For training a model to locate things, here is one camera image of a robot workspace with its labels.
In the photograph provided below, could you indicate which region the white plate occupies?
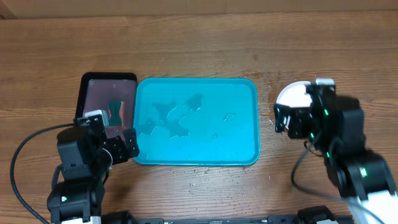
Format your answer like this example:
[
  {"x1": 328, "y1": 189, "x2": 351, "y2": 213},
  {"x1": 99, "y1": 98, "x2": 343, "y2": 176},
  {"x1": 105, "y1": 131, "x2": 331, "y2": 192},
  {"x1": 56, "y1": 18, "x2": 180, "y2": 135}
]
[{"x1": 275, "y1": 80, "x2": 313, "y2": 131}]

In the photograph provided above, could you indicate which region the green and pink sponge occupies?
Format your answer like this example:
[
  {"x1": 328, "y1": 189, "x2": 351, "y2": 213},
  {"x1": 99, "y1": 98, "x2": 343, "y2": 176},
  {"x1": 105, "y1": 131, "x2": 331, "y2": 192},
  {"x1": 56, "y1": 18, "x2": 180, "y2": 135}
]
[{"x1": 108, "y1": 100, "x2": 124, "y2": 127}]

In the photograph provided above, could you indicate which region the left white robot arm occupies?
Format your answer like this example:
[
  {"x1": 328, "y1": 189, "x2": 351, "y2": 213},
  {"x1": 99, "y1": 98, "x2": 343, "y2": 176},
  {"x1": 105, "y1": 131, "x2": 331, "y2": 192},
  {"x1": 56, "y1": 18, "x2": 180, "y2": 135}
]
[{"x1": 47, "y1": 115, "x2": 139, "y2": 223}]

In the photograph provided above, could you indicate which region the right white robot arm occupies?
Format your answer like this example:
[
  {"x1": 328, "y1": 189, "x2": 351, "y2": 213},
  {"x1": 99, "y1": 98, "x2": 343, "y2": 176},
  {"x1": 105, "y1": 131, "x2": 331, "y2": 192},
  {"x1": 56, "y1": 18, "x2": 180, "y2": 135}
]
[{"x1": 274, "y1": 82, "x2": 397, "y2": 223}]

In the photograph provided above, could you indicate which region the teal plastic serving tray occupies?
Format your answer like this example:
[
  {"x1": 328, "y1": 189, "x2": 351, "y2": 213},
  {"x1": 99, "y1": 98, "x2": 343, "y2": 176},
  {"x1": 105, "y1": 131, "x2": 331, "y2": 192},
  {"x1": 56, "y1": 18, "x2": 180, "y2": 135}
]
[{"x1": 133, "y1": 78, "x2": 260, "y2": 166}]

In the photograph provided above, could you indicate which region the black tray with water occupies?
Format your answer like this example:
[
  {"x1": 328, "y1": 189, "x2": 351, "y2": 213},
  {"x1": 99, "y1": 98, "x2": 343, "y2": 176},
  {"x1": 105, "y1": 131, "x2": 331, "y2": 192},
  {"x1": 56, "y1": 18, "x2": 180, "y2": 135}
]
[{"x1": 75, "y1": 72, "x2": 138, "y2": 129}]

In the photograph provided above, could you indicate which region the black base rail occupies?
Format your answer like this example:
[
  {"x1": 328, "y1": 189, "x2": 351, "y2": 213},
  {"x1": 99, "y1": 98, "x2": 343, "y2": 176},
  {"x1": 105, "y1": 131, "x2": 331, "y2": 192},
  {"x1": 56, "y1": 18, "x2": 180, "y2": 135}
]
[{"x1": 136, "y1": 215, "x2": 304, "y2": 224}]

